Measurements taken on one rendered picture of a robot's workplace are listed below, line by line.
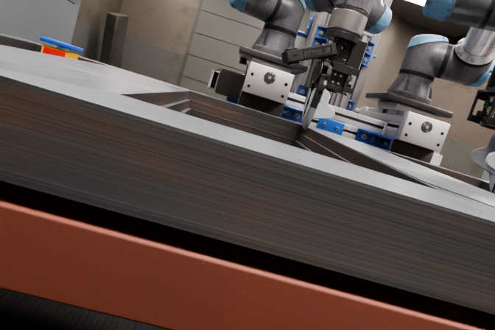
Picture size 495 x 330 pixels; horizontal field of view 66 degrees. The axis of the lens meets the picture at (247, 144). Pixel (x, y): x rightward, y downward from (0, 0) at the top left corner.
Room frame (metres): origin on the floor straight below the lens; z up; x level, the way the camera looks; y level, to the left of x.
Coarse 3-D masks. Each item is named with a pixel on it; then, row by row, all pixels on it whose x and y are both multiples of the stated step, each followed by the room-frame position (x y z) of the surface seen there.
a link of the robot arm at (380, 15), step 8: (376, 0) 0.96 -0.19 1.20; (376, 8) 0.95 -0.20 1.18; (384, 8) 0.97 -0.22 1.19; (368, 16) 0.95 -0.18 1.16; (376, 16) 0.96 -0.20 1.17; (384, 16) 0.97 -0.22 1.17; (368, 24) 0.97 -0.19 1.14; (376, 24) 0.97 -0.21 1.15; (384, 24) 0.98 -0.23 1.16; (376, 32) 1.00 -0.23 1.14
